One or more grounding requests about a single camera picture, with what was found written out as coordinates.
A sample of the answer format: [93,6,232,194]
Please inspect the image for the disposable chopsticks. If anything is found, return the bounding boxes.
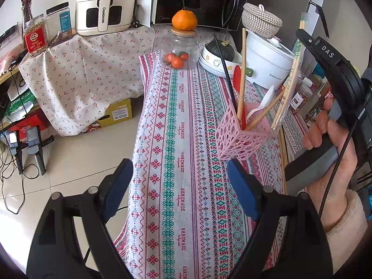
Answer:
[270,12,309,131]

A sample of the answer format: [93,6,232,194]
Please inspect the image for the black chopstick gold band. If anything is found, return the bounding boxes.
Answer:
[212,30,238,112]

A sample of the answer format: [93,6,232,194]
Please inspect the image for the bamboo chopstick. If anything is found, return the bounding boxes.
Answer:
[237,27,246,124]
[278,128,288,195]
[245,90,284,131]

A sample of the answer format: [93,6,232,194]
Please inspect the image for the forearm in cream sleeve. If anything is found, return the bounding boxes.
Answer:
[326,190,368,273]

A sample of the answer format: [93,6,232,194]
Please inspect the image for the person's right hand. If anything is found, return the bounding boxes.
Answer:
[303,98,358,232]

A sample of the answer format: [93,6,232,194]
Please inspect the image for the goji berry plastic jar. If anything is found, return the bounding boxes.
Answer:
[302,73,322,93]

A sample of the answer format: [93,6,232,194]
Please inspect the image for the dried fruit slices jar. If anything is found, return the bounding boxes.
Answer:
[290,84,313,113]

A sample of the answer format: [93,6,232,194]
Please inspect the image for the white plastic spoon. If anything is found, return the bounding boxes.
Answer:
[245,85,275,122]

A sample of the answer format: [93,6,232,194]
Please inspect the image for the silver refrigerator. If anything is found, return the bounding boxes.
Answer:
[299,0,331,71]

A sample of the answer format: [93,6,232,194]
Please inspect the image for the white electric cooking pot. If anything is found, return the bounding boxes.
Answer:
[246,30,294,90]

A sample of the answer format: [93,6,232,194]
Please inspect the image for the grey stand device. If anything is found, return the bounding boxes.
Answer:
[3,126,54,176]

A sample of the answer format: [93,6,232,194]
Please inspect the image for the patterned striped tablecloth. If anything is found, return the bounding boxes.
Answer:
[113,50,312,279]

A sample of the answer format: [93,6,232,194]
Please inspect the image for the pink perforated utensil holder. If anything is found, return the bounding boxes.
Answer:
[215,102,275,161]

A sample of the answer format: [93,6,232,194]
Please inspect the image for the woven lidded basket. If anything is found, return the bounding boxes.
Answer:
[242,3,282,38]

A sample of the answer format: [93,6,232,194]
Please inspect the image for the red plastic spoon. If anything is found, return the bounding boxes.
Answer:
[233,65,246,130]

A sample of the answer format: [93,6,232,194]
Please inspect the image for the dark green pumpkin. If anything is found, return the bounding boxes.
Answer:
[205,40,235,62]

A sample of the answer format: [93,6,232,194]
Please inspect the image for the yellow cardboard box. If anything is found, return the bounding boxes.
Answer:
[83,98,133,133]

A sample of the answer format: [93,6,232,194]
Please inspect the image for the white floral cloth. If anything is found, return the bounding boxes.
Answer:
[18,24,233,137]

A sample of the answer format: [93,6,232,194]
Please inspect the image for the black microwave oven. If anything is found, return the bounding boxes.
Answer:
[151,0,247,31]

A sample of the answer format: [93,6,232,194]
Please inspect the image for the glass jar with wooden lid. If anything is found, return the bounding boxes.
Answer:
[158,26,200,70]

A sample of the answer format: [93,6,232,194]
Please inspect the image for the orange tangerine on jar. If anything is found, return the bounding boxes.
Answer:
[172,1,198,32]

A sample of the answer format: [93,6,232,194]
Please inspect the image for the red label glass jar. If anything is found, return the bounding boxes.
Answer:
[24,14,49,57]

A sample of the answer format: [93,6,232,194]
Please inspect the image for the blue label clear container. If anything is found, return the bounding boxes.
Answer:
[46,2,73,43]

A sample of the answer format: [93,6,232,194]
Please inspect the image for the white air fryer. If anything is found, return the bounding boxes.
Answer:
[75,0,135,36]

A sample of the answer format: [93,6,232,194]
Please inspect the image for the white bowl with green handle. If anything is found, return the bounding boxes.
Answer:
[199,47,242,77]

